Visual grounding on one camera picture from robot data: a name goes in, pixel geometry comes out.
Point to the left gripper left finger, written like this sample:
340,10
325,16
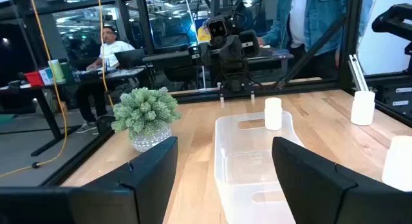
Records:
145,185

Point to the white pill bottle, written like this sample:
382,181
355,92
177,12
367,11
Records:
362,108
399,163
273,114

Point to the clear plastic basket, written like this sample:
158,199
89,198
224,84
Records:
244,166

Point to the small silver base bracket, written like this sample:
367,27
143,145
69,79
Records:
252,95

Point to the red box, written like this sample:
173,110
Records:
33,78

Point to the black laptop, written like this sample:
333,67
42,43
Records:
130,58

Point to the dark green canister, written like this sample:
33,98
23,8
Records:
66,71

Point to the person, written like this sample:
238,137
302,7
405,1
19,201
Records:
318,21
109,53

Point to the black desk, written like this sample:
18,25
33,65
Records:
48,117

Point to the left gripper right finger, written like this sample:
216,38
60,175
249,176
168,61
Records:
309,185

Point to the yellow and blue sign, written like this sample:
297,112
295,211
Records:
203,34

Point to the silver aluminium bracket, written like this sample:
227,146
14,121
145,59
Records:
359,72

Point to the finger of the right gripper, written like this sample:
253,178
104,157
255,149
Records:
214,56
235,55

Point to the light green canister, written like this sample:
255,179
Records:
56,70

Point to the white and blue box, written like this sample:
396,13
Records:
47,76

